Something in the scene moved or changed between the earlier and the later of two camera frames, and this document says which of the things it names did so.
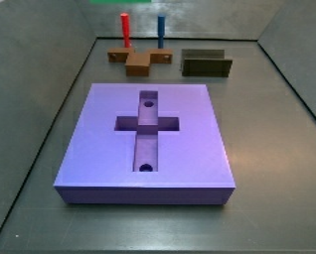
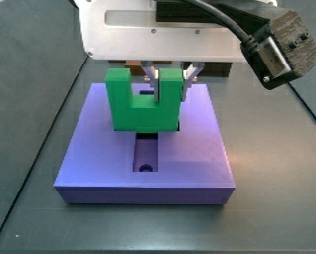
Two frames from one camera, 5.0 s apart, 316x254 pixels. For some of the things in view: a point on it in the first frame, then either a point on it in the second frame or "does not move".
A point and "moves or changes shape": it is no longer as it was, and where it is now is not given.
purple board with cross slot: x=146 y=148 does not move
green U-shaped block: x=118 y=1 moves or changes shape
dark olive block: x=205 y=63 does not move
